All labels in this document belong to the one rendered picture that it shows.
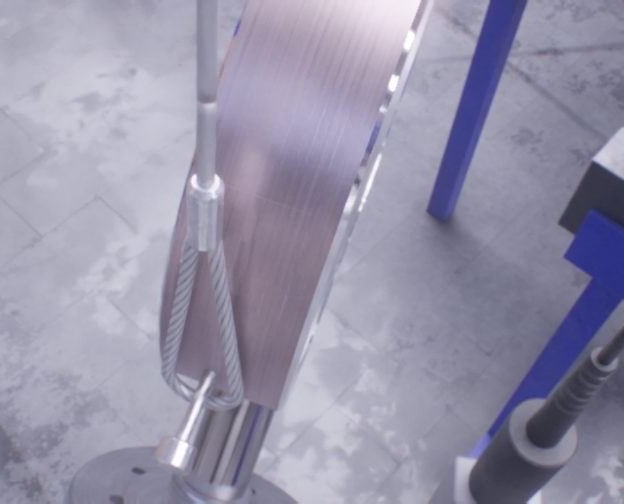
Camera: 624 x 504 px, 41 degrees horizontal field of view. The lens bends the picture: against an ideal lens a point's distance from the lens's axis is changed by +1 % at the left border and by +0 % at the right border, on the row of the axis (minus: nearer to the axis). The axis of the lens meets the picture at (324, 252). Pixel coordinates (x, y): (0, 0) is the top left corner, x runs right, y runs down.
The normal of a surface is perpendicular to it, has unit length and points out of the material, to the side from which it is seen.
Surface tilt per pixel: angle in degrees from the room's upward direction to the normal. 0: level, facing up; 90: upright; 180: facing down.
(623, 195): 90
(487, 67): 90
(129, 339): 0
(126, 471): 49
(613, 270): 90
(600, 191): 90
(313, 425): 0
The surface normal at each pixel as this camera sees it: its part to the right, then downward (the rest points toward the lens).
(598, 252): -0.66, 0.62
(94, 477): 0.33, -0.93
